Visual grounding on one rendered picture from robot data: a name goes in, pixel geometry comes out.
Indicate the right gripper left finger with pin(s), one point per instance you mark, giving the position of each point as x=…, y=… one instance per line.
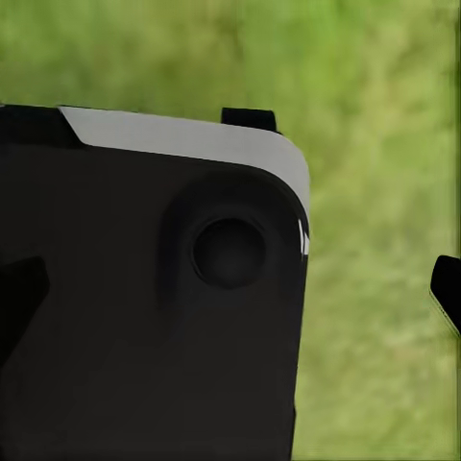
x=24, y=284

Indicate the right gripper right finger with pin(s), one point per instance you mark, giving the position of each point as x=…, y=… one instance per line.
x=446, y=286

